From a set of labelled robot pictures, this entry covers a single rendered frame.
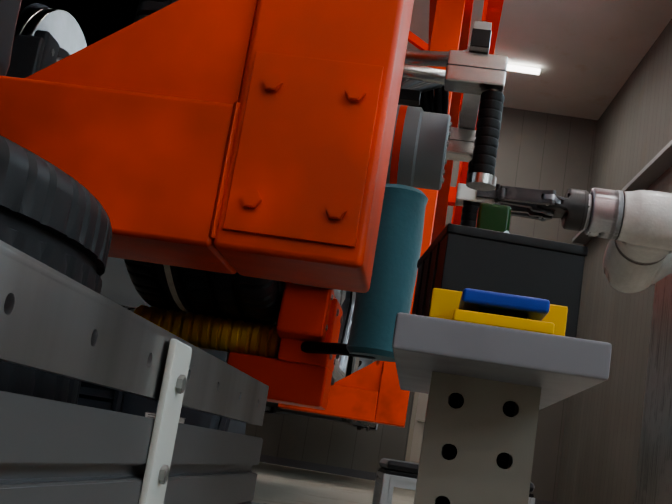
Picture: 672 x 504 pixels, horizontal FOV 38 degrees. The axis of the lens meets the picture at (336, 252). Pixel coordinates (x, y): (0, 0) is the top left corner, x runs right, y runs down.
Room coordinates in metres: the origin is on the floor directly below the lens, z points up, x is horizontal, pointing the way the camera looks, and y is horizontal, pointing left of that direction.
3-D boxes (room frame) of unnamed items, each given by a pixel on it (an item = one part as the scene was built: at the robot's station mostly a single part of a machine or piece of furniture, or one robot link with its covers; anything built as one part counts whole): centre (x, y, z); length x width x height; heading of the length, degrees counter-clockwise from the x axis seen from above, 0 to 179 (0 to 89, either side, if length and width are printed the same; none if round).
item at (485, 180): (1.39, -0.20, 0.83); 0.04 x 0.04 x 0.16
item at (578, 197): (1.71, -0.39, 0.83); 0.09 x 0.08 x 0.07; 84
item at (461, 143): (1.73, -0.20, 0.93); 0.09 x 0.05 x 0.05; 84
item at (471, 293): (0.80, -0.15, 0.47); 0.07 x 0.07 x 0.02; 84
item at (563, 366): (0.97, -0.16, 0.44); 0.43 x 0.17 x 0.03; 174
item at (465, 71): (1.39, -0.17, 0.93); 0.09 x 0.05 x 0.05; 84
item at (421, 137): (1.57, -0.05, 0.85); 0.21 x 0.14 x 0.14; 84
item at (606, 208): (1.70, -0.46, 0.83); 0.09 x 0.06 x 0.09; 174
